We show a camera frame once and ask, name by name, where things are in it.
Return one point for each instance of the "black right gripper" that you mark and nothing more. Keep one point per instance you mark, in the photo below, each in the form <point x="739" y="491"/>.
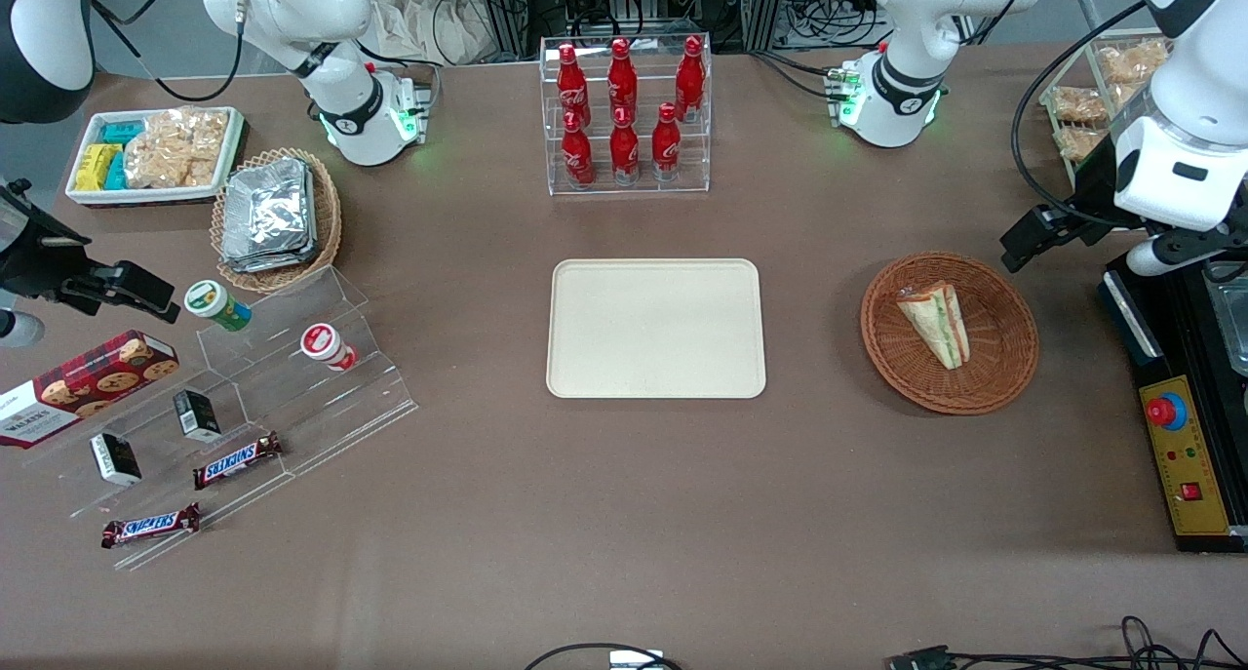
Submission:
<point x="31" y="262"/>

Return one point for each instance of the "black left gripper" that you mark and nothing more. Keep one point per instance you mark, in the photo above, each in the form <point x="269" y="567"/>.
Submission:
<point x="1094" y="190"/>

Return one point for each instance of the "plastic-wrapped triangle sandwich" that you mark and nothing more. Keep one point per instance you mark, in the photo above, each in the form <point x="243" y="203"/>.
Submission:
<point x="936" y="324"/>

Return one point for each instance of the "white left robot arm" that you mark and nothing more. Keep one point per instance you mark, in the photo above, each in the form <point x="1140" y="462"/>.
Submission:
<point x="916" y="75"/>

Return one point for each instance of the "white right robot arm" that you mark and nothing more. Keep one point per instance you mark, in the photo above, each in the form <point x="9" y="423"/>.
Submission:
<point x="292" y="17"/>

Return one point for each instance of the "white rectangular snack tray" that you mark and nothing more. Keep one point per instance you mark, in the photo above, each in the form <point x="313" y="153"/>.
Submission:
<point x="88" y="194"/>

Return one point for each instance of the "brown wicker round basket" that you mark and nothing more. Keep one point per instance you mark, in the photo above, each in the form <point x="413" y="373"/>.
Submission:
<point x="1004" y="358"/>

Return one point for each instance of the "wicker basket with foil pouches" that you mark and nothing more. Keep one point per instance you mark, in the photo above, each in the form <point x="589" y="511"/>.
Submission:
<point x="330" y="212"/>

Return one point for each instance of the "cream plastic tray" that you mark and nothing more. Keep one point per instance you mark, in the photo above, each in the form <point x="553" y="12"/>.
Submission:
<point x="655" y="329"/>

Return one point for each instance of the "red tartan cookie box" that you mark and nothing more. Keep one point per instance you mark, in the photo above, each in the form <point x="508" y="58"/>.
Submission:
<point x="88" y="382"/>

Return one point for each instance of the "clear bag of pastry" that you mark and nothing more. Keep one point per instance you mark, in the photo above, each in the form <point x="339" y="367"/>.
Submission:
<point x="1131" y="62"/>
<point x="1077" y="104"/>
<point x="1077" y="143"/>

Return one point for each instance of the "green-lidded snack cup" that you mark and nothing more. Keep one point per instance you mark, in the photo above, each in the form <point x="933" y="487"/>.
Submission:
<point x="216" y="304"/>

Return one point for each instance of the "teal snack pack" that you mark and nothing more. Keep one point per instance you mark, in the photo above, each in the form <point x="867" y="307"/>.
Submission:
<point x="118" y="171"/>
<point x="124" y="132"/>

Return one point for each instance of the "yellow snack pack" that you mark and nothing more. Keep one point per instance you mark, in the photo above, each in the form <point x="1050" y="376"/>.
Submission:
<point x="95" y="166"/>

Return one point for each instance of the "small black box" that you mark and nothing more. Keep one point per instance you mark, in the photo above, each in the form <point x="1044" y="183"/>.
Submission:
<point x="116" y="458"/>
<point x="198" y="414"/>

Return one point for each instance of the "clear bag of crackers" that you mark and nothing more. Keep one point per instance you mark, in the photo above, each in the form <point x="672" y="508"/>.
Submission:
<point x="175" y="148"/>

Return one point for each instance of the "silver foil pouch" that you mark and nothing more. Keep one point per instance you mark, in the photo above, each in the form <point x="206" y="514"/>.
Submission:
<point x="268" y="202"/>
<point x="263" y="260"/>

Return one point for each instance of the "clear plastic container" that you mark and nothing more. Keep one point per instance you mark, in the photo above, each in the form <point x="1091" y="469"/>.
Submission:
<point x="1230" y="319"/>

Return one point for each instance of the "brown Snickers bar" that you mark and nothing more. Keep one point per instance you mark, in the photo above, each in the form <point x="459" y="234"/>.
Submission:
<point x="237" y="461"/>
<point x="151" y="526"/>

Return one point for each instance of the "red-lidded snack cup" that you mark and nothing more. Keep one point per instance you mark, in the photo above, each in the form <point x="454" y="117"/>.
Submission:
<point x="327" y="346"/>

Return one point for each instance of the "clear acrylic stepped display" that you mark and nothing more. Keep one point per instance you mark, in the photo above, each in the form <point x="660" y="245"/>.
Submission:
<point x="322" y="416"/>

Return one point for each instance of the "black control box yellow panel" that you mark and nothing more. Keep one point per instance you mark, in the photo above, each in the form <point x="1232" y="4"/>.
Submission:
<point x="1185" y="475"/>

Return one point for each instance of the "red cola bottle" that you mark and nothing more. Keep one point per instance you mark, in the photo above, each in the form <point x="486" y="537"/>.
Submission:
<point x="570" y="83"/>
<point x="622" y="77"/>
<point x="666" y="143"/>
<point x="624" y="148"/>
<point x="689" y="77"/>
<point x="577" y="153"/>

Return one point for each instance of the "clear acrylic bottle rack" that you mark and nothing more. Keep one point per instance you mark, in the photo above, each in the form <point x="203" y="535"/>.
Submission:
<point x="643" y="190"/>

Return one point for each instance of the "beige crumpled cloth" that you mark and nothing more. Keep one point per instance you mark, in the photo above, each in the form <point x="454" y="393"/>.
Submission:
<point x="429" y="17"/>

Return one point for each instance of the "small grey device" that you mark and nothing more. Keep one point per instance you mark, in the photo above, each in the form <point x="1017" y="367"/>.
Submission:
<point x="636" y="660"/>

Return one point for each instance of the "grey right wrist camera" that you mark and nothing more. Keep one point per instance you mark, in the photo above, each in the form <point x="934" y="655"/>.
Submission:
<point x="18" y="329"/>

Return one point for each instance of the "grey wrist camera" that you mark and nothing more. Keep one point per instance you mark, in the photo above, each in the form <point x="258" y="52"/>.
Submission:
<point x="18" y="329"/>
<point x="1143" y="257"/>

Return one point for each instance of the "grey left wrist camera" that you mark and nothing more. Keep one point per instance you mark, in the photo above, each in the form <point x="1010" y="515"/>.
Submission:
<point x="1143" y="257"/>

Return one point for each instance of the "aluminium frame post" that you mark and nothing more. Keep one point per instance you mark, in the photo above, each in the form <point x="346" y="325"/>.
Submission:
<point x="765" y="7"/>
<point x="505" y="12"/>

